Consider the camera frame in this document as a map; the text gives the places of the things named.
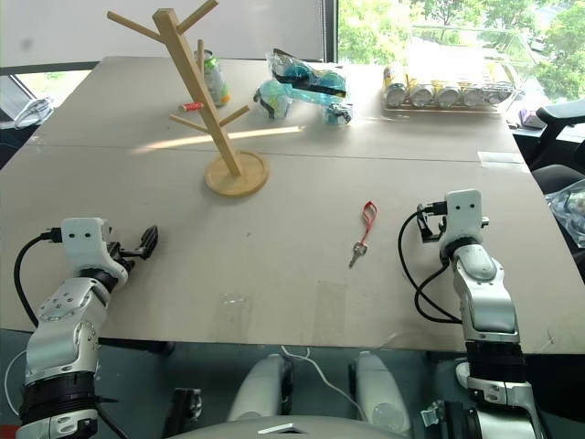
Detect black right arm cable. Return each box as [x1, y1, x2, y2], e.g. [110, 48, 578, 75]
[396, 201, 463, 324]

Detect clear acrylic can dispenser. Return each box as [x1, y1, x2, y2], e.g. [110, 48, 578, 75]
[381, 22, 527, 116]

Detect clear plastic bag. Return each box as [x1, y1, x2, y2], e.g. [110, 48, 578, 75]
[544, 178, 585, 252]

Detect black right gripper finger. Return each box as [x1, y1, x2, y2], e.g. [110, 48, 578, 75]
[418, 212, 442, 243]

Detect clear tape strip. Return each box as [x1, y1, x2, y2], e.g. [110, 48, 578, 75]
[476, 150, 526, 166]

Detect white robot left leg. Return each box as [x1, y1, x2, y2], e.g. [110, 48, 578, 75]
[227, 353, 294, 423]

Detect upright yellow drink can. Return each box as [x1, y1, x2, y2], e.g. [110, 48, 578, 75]
[383, 62, 407, 89]

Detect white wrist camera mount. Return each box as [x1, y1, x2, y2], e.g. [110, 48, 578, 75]
[59, 218, 130, 281]
[443, 188, 491, 244]

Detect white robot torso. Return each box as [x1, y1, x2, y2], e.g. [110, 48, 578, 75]
[164, 412, 412, 439]

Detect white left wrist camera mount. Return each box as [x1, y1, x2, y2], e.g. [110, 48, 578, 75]
[59, 218, 130, 281]

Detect white robot right leg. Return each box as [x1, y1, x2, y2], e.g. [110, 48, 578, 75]
[348, 350, 412, 436]

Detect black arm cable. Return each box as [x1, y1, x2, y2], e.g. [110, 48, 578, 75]
[13, 230, 63, 328]
[396, 201, 463, 324]

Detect thin white cable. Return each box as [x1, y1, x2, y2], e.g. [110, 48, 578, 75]
[280, 345, 367, 420]

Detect printed drink can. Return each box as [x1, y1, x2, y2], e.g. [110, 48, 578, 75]
[193, 48, 232, 109]

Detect white robot leg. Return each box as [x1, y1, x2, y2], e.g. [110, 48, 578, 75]
[227, 353, 294, 423]
[348, 350, 412, 436]

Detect silver key with red strap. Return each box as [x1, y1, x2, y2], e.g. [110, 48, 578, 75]
[347, 199, 378, 269]

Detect black office chair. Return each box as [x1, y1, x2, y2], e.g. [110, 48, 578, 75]
[524, 103, 585, 196]

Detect wooden tree hanger rack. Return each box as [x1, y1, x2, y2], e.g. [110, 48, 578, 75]
[106, 0, 271, 198]

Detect purple item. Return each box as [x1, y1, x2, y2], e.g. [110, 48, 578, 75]
[517, 108, 546, 130]

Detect white coiled cables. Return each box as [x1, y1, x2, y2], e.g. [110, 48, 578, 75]
[13, 97, 54, 130]

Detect black floor bracket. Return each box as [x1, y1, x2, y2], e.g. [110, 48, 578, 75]
[170, 387, 203, 438]

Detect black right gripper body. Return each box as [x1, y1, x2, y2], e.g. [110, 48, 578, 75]
[427, 212, 449, 241]

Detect large bagged blue goggles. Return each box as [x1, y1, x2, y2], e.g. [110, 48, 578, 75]
[266, 48, 349, 100]

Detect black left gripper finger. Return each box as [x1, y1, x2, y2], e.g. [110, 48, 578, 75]
[146, 226, 162, 261]
[134, 225, 155, 260]

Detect lying silver drink can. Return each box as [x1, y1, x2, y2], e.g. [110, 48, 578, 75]
[462, 84, 486, 109]
[485, 82, 511, 107]
[435, 84, 461, 109]
[409, 83, 434, 108]
[386, 83, 409, 107]

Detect small bagged blue goggles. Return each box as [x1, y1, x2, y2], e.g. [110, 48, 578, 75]
[321, 102, 355, 126]

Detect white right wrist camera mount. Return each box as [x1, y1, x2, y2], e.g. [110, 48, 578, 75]
[443, 188, 491, 244]

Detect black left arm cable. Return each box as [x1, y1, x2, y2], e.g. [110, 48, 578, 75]
[13, 230, 63, 328]

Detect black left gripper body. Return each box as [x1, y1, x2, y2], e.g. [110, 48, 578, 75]
[105, 239, 138, 274]

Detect bagged light blue goggles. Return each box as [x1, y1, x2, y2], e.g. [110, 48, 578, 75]
[252, 79, 299, 121]

